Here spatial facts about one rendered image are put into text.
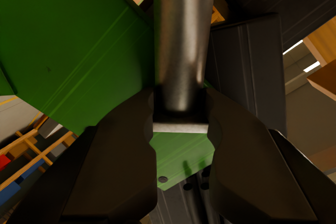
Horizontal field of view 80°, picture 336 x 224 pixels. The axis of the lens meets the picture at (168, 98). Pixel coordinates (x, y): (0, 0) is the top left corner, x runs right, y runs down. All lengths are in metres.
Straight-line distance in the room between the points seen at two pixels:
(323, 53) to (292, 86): 6.71
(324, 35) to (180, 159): 0.87
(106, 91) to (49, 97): 0.05
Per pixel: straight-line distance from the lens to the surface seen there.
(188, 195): 0.21
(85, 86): 0.16
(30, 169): 5.78
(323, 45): 1.00
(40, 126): 0.40
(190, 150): 0.19
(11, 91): 0.19
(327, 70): 0.75
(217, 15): 3.34
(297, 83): 7.72
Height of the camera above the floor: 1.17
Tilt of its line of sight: 8 degrees up
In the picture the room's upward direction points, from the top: 138 degrees clockwise
